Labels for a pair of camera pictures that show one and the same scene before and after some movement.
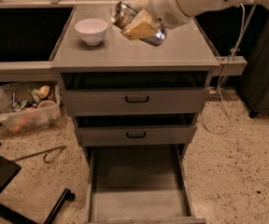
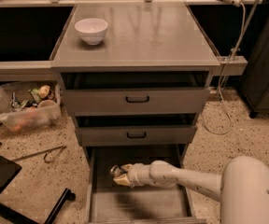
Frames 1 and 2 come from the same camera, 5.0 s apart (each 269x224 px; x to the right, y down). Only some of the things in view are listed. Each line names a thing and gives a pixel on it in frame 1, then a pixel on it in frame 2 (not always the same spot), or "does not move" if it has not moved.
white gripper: x=162 y=6 to x=135 y=175
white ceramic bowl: x=92 y=30 does not move
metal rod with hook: x=41 y=152 does not move
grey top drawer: x=135 y=93 does not move
